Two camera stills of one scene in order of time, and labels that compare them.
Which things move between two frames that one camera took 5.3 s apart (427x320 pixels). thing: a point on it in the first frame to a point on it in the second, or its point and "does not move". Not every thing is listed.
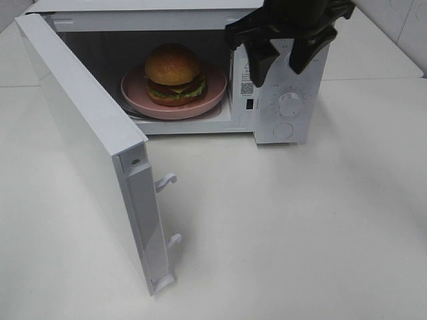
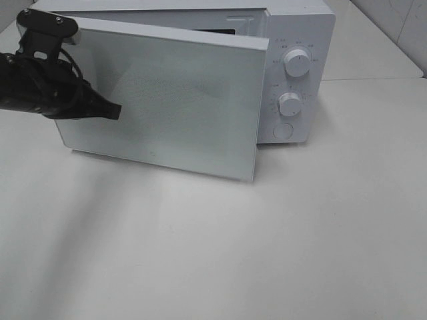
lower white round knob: [289, 104] does not move
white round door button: [283, 131] does not move
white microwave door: [117, 150] to [189, 101]
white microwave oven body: [115, 39] does not move
